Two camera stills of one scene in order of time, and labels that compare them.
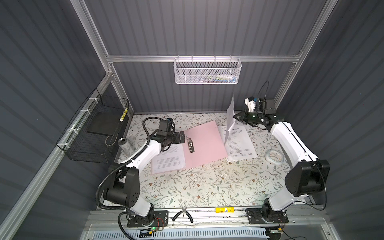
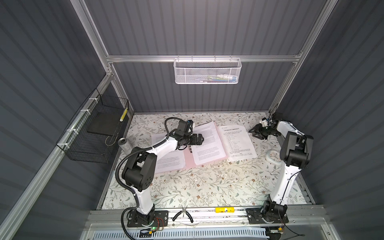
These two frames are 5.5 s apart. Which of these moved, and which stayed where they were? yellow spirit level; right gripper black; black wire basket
Moved: right gripper black
Stayed: yellow spirit level; black wire basket
